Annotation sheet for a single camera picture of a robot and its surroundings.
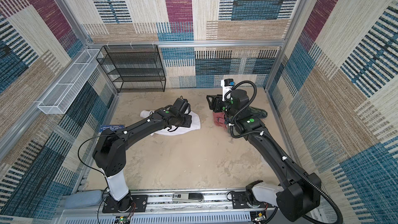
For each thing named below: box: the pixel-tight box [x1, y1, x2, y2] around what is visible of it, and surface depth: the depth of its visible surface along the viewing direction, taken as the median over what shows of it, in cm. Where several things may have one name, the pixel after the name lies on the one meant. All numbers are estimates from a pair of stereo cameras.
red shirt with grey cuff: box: [212, 112, 227, 131], surface depth 99 cm
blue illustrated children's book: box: [99, 124, 126, 133], surface depth 98 cm
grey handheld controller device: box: [171, 192, 205, 203], surface depth 74 cm
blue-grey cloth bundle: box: [64, 189, 103, 208], surface depth 75 cm
